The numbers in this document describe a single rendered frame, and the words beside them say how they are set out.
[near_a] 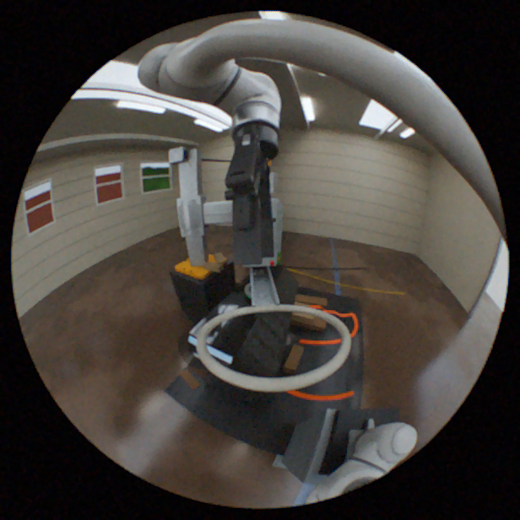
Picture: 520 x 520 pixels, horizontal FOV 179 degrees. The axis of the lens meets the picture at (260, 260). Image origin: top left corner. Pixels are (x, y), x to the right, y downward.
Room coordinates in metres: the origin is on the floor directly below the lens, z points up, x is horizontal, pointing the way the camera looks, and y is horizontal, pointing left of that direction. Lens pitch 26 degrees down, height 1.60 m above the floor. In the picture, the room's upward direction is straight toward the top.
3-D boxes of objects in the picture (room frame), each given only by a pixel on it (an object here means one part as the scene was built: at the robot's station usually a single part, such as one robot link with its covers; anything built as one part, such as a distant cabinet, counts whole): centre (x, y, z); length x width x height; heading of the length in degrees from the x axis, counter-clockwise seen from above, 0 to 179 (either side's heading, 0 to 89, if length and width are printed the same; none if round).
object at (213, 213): (1.62, 0.52, 1.36); 0.74 x 0.34 x 0.25; 92
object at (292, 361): (0.80, -0.35, 0.07); 0.30 x 0.12 x 0.12; 153
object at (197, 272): (1.62, 0.71, 0.76); 0.49 x 0.49 x 0.05; 65
